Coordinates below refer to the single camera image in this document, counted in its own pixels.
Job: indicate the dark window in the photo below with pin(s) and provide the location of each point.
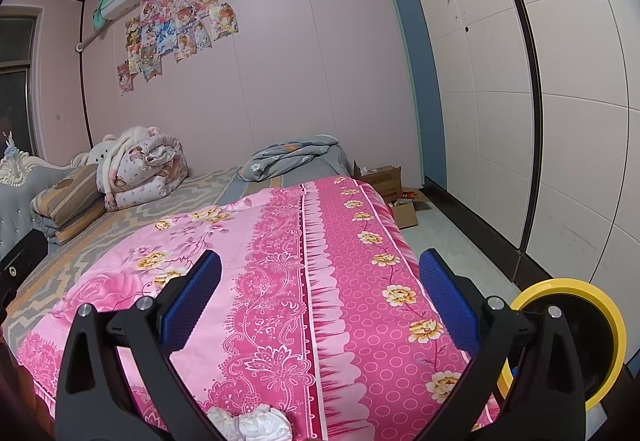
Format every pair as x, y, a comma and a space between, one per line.
15, 86

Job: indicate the white plush toy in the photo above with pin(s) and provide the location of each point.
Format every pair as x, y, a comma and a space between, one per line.
102, 150

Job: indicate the grey floral blanket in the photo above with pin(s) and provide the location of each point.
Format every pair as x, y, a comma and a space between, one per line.
290, 156

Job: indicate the striped folded quilt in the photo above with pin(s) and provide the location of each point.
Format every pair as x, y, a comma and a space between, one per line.
70, 201

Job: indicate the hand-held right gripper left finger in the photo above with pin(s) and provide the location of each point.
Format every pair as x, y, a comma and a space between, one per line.
192, 303

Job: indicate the closed cardboard box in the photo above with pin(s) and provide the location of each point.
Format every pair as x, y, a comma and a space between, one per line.
382, 181

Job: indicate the yellow rimmed black trash bin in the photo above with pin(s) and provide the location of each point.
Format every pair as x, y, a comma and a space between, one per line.
612, 321

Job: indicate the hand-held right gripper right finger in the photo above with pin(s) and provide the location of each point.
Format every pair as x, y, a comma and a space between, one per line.
447, 303

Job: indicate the white wardrobe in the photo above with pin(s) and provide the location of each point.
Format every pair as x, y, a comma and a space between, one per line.
575, 96

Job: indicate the white floral folded quilt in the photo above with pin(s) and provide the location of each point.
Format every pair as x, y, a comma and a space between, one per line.
150, 166

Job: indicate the white wall pipe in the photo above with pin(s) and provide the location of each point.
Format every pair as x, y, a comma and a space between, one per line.
86, 41

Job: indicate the white grey tufted headboard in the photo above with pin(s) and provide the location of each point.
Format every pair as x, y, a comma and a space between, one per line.
20, 201

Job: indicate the pink floral blanket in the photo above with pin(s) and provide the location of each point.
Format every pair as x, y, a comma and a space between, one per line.
310, 271

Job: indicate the white plastic bag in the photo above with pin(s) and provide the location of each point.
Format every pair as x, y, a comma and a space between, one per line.
255, 423

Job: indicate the cluster of wall posters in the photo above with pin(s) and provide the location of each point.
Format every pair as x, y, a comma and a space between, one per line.
170, 26

